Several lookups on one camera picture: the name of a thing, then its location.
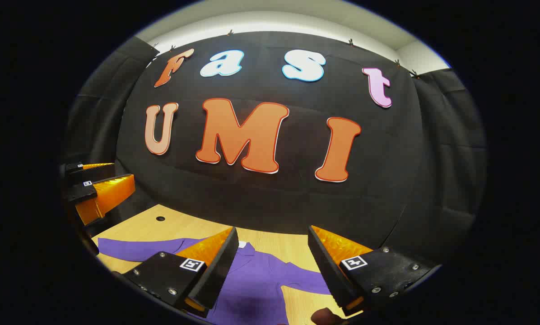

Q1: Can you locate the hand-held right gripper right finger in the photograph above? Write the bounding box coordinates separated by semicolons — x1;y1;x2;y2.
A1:
308;225;442;316

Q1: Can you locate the purple corduroy jacket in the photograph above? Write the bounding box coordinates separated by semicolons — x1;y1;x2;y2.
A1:
98;237;338;325

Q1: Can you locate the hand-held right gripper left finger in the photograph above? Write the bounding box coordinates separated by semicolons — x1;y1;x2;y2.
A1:
123;227;239;319

